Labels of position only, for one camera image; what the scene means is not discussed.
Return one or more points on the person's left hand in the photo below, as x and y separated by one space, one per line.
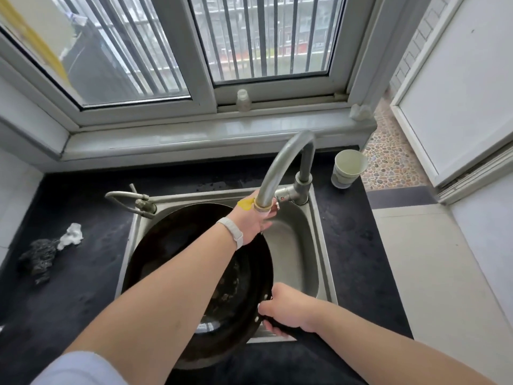
246 222

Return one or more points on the person's right hand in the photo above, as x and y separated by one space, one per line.
294 310

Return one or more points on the person's left fingers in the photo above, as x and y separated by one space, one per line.
271 217

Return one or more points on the person's right thumb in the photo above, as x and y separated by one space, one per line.
269 305

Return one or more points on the tall steel curved faucet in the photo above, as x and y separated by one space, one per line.
280 160

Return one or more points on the black wok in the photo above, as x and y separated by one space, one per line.
176 236

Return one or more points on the person's left forearm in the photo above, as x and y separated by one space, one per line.
172 296

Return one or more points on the person's right forearm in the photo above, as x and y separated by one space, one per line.
384 352

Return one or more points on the yellow tape piece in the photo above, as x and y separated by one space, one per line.
245 203

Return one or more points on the white wristband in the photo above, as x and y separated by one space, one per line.
234 232

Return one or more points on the stainless steel sink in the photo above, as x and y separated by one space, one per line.
294 252

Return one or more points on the white paper cup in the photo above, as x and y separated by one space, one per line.
348 168

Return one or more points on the grey window sill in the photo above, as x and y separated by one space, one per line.
216 136

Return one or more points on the small white plastic bottle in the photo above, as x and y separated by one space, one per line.
243 102

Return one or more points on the small steel side tap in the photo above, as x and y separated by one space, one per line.
140 204

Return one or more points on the white crumpled plastic lump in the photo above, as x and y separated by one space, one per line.
360 113

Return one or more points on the metal window bars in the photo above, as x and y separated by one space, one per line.
260 36

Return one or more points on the light blue sleeve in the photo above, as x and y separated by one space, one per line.
80 370

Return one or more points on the crumpled white tissue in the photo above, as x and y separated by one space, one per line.
71 236

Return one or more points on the white door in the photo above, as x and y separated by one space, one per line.
461 88

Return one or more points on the black scouring cloth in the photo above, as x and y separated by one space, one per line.
40 258

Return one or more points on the white window frame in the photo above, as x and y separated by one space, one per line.
200 88

